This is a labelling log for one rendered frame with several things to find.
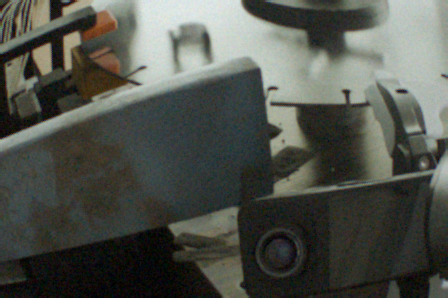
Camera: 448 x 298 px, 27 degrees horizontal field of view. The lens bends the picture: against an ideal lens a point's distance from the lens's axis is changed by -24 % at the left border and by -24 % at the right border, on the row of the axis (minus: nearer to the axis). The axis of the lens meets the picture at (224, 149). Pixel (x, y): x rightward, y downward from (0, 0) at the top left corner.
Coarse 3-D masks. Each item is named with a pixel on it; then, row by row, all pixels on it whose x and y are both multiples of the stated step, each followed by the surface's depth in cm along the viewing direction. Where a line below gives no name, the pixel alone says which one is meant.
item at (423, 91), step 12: (372, 72) 56; (384, 72) 54; (372, 84) 53; (408, 84) 54; (420, 84) 54; (432, 84) 54; (372, 96) 54; (420, 96) 52; (432, 96) 52; (444, 96) 52; (372, 108) 54; (384, 108) 51; (432, 108) 51; (444, 108) 52; (384, 120) 51; (432, 120) 50; (384, 132) 52; (432, 132) 49
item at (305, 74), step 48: (96, 0) 74; (144, 0) 71; (192, 0) 70; (240, 0) 69; (432, 0) 70; (96, 48) 65; (144, 48) 64; (192, 48) 63; (240, 48) 62; (288, 48) 62; (336, 48) 62; (384, 48) 62; (432, 48) 62; (288, 96) 57; (336, 96) 57
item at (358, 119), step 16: (304, 112) 73; (320, 112) 72; (336, 112) 71; (352, 112) 72; (368, 112) 73; (304, 128) 74; (320, 128) 73; (336, 128) 72; (352, 128) 72; (368, 128) 73
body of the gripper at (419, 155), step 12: (408, 144) 45; (420, 144) 45; (432, 144) 46; (444, 144) 44; (396, 156) 47; (408, 156) 45; (420, 156) 44; (432, 156) 44; (444, 156) 39; (396, 168) 47; (408, 168) 45; (420, 168) 44; (432, 168) 44; (432, 180) 39; (432, 192) 38; (432, 264) 39; (420, 276) 44; (432, 276) 46; (420, 288) 45
